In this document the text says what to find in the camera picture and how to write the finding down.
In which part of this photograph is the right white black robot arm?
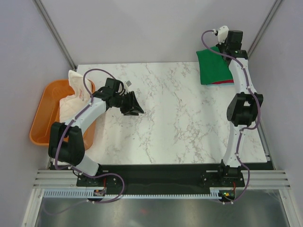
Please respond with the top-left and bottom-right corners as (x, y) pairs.
(216, 26), (264, 186)

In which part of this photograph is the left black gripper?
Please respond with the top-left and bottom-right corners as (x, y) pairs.
(113, 91), (143, 116)

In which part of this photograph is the orange plastic basket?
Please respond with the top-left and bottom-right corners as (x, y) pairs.
(29, 79), (98, 151)

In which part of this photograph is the aluminium corner post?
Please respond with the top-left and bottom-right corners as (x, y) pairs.
(248, 0), (284, 62)
(33, 0), (77, 70)

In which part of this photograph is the left aluminium corner post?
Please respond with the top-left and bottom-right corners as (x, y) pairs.
(33, 0), (77, 70)

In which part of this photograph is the white crumpled t shirt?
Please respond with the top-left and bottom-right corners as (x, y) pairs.
(59, 70), (93, 122)

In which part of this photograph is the white slotted cable duct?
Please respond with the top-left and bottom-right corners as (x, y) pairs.
(43, 188), (222, 200)

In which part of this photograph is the aluminium frame rail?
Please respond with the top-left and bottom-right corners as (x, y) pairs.
(34, 170), (290, 192)

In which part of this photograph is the green t shirt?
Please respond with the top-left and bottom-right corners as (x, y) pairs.
(196, 49), (233, 85)

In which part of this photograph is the folded light blue t shirt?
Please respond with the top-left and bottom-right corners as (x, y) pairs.
(208, 84), (234, 87)

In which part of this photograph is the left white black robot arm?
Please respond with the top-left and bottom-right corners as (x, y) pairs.
(48, 78), (144, 186)

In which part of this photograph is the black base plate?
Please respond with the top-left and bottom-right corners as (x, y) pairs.
(76, 164), (245, 195)

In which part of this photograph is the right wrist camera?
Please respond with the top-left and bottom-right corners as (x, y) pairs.
(213, 26), (229, 44)

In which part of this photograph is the folded red t shirt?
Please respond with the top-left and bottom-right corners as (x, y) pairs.
(211, 79), (234, 86)

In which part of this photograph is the right aluminium corner post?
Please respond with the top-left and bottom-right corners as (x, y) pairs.
(248, 0), (284, 62)

